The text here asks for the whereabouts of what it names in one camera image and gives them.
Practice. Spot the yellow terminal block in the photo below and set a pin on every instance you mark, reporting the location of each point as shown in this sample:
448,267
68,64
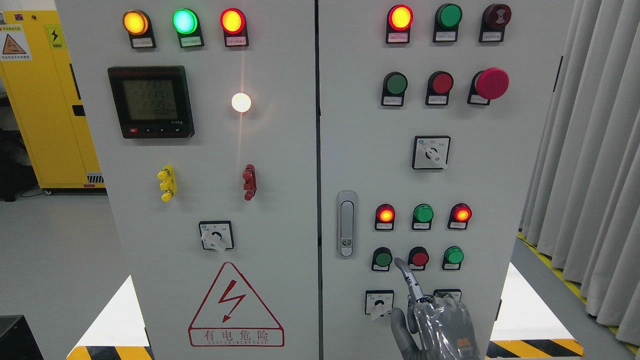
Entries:
167,183

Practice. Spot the green indicator lamp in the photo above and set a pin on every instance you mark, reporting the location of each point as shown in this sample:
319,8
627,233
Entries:
188,28
446,21
423,216

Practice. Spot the lower left green push button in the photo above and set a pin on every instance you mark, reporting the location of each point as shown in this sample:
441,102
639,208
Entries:
382,259

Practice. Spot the grey curtain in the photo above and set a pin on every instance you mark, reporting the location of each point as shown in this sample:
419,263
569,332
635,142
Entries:
583,203

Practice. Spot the red push button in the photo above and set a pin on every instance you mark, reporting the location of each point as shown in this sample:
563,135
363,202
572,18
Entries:
418,258
438,88

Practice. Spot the black digital power meter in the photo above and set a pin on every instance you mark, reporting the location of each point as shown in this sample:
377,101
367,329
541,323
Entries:
152,102

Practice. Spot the green indicator lamp top left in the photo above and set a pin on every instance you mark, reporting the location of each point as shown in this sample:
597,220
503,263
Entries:
188,28

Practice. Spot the lower green indicator lamp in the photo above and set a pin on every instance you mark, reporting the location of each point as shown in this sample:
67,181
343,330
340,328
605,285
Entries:
423,216

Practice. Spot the silver cabinet door handle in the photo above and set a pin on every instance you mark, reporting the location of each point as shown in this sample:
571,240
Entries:
345,233

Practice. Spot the red mushroom emergency stop button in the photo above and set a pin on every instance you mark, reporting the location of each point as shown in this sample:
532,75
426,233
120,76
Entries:
486,85

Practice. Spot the lower left red indicator lamp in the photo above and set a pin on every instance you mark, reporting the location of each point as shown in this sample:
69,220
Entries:
384,217

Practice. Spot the red electrical hazard warning sticker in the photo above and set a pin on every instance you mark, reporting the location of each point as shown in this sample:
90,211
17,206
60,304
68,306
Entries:
232,314

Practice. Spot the upper right rotary selector switch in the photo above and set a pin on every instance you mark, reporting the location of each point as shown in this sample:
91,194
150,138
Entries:
430,152

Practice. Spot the green indicator lamp top right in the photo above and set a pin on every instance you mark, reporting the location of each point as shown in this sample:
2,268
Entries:
446,21

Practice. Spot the white lit indicator lamp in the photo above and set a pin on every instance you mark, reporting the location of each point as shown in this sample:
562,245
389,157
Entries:
241,102

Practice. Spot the red indicator lamp top right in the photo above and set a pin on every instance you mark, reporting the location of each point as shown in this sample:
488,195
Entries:
398,24

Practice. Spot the red terminal block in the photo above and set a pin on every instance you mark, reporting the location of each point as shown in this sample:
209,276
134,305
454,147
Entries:
250,185

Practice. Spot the lower right green push button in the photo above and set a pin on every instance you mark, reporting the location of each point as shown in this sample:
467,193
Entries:
452,259

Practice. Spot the dark red buzzer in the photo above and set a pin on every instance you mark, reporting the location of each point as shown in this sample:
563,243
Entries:
495,19

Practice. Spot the upper green push button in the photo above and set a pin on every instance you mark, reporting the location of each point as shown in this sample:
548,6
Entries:
394,86

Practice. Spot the green push button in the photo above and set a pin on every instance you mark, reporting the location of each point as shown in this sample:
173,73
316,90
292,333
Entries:
382,259
452,259
394,86

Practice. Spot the black key selector switch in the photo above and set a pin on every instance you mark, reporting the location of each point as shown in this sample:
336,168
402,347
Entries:
455,293

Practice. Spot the lower right red indicator lamp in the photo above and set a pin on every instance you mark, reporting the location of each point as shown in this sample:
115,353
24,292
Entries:
460,215

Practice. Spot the yellow safety storage cabinet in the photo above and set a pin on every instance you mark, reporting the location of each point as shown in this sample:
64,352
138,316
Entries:
37,71

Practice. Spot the grey electrical control cabinet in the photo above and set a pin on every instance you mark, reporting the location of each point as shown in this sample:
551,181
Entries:
314,70

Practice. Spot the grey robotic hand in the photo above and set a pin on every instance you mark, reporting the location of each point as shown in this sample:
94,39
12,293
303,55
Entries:
434,327

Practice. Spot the red indicator lamp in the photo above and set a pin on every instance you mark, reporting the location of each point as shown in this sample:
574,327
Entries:
384,217
398,24
460,215
234,27

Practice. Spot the yellow indicator lamp top left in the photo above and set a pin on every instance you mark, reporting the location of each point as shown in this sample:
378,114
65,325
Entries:
140,29

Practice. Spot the upper red push button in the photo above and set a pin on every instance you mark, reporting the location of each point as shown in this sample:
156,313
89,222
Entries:
438,88

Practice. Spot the left door rotary selector switch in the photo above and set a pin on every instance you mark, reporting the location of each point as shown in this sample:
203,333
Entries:
216,235

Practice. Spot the lower white rotary selector switch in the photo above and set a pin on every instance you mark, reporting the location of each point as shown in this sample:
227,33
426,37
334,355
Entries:
378,303

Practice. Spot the black box bottom left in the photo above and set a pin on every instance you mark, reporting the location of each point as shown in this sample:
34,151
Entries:
17,341

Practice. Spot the lower red push button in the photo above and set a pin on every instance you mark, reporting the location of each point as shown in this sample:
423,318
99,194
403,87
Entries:
418,258

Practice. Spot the red indicator lamp top left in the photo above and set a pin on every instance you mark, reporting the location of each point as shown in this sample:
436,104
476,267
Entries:
234,27

